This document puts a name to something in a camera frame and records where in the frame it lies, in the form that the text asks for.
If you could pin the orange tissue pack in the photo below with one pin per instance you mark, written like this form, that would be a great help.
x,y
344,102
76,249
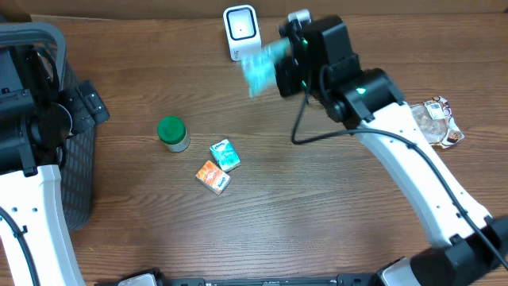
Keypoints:
x,y
213,177

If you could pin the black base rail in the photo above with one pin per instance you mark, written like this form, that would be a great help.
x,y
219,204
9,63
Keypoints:
x,y
344,279

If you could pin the Kleenex tissue pack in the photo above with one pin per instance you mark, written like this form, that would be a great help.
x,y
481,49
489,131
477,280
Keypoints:
x,y
225,155

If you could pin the teal packet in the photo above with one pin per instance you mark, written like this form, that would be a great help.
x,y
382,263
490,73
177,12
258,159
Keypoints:
x,y
259,67

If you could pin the brown cardboard back panel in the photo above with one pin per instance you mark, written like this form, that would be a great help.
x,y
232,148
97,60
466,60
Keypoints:
x,y
21,10

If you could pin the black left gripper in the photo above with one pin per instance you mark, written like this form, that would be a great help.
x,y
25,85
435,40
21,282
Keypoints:
x,y
76,101

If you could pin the clear dried mushroom bag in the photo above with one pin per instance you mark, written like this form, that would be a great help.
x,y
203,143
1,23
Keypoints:
x,y
435,120

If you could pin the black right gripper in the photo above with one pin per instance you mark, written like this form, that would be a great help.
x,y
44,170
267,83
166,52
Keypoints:
x,y
287,74

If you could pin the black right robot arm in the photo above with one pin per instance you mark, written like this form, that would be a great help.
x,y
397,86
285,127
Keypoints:
x,y
466,242

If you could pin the white barcode scanner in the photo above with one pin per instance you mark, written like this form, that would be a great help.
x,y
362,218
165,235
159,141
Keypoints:
x,y
242,31

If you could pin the green lid jar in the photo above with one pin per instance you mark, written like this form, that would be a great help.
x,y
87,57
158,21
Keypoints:
x,y
173,133

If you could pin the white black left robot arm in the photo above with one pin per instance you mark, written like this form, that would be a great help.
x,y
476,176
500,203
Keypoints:
x,y
38,117

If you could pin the grey plastic mesh basket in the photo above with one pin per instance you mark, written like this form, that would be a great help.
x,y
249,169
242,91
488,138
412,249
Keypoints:
x,y
77,175

